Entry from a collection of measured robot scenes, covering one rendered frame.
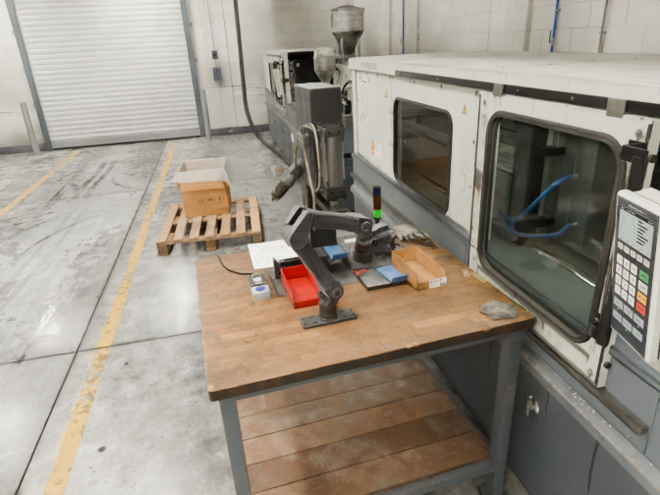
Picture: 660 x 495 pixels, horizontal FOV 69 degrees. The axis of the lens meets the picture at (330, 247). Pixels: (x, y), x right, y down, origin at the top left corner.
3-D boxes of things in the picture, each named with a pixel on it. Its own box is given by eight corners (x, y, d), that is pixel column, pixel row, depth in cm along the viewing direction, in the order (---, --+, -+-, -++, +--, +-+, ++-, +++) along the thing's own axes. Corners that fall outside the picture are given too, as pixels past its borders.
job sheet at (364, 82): (358, 121, 361) (357, 74, 348) (360, 121, 362) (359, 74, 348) (369, 126, 339) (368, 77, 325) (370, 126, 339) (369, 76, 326)
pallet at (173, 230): (173, 215, 568) (171, 203, 562) (257, 206, 582) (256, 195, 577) (158, 255, 459) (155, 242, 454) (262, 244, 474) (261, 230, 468)
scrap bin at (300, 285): (294, 309, 179) (293, 296, 177) (281, 281, 201) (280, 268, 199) (325, 303, 182) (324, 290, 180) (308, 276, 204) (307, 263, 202)
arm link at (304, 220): (362, 212, 169) (284, 202, 154) (376, 219, 161) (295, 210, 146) (355, 245, 172) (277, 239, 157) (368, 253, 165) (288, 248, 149)
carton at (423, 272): (416, 292, 188) (417, 274, 185) (391, 266, 211) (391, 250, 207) (446, 286, 192) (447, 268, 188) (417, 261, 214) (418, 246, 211)
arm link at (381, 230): (380, 237, 176) (376, 206, 171) (394, 244, 169) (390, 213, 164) (354, 247, 172) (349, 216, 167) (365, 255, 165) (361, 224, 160)
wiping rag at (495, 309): (470, 308, 175) (492, 323, 164) (470, 302, 175) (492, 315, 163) (503, 302, 179) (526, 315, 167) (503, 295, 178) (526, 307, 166)
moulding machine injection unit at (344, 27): (295, 102, 721) (287, 9, 670) (349, 98, 737) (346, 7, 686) (335, 129, 493) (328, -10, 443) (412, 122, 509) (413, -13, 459)
